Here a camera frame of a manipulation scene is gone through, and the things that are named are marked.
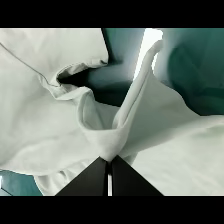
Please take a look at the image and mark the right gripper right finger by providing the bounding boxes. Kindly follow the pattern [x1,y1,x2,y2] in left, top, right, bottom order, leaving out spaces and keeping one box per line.
[111,154,164,197]

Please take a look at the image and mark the white T-shirt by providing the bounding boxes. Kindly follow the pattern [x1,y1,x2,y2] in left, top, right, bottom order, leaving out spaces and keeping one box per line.
[0,28,224,197]

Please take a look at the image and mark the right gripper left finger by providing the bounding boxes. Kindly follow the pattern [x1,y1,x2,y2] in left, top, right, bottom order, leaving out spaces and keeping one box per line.
[55,156,108,197]

